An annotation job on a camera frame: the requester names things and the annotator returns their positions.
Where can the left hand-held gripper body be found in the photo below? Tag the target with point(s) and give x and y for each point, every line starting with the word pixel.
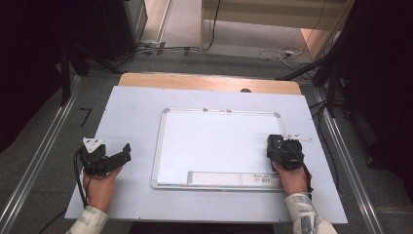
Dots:
pixel 94 161

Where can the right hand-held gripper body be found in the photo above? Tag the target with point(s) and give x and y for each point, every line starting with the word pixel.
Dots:
pixel 292 156

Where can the black whiteboard eraser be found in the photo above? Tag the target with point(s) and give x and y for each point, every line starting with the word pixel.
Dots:
pixel 272 143

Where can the silver-framed whiteboard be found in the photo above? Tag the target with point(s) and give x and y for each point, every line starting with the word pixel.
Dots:
pixel 220 146

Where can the person's right hand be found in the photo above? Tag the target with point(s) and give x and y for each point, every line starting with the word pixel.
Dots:
pixel 293 180

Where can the person's left hand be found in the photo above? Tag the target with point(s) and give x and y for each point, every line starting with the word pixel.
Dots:
pixel 101 190

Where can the pale blue table sheet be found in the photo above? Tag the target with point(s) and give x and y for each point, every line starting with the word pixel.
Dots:
pixel 136 130

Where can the black metal stand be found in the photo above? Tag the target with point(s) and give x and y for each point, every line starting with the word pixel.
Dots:
pixel 331 81
pixel 66 78

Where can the wooden table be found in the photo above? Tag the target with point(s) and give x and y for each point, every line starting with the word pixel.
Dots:
pixel 195 81

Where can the grey power strip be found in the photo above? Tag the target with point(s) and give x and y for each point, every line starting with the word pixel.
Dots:
pixel 152 44

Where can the aluminium floor rail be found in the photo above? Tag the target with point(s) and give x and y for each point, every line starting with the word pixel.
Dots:
pixel 350 182
pixel 39 152

